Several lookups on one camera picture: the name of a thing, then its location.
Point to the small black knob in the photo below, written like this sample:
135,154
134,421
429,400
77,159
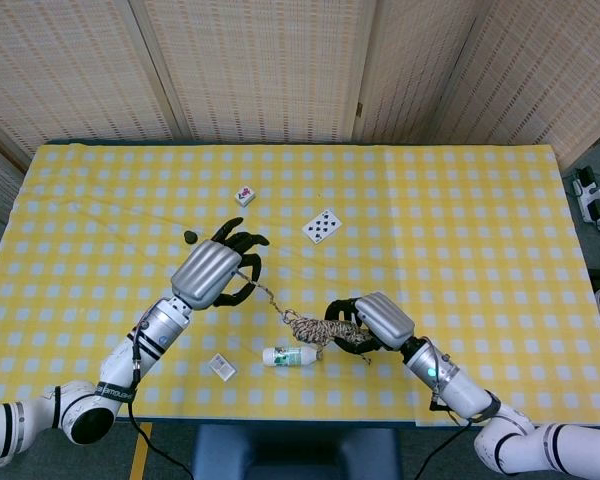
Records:
190,237

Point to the brass screen hinge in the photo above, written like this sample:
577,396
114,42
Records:
359,109

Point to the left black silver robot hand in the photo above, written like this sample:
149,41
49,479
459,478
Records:
205,272

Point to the small white pink box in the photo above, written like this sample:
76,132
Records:
222,367

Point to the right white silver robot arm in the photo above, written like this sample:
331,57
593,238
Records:
460,390

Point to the woven bamboo folding screen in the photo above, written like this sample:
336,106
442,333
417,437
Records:
260,70

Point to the yellow white checkered tablecloth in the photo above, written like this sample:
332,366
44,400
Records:
430,225

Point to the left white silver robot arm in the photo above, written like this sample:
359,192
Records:
125,360

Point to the white mahjong tile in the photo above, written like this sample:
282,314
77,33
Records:
245,196

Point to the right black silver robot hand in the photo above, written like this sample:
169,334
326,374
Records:
385,322

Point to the yellow floor tape strip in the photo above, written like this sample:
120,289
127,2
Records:
141,450

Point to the white power strip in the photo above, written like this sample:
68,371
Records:
591,200

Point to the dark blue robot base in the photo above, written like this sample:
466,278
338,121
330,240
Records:
295,455

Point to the spades playing card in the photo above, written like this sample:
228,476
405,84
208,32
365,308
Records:
322,226

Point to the white bottle with green label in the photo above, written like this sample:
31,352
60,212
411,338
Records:
290,356

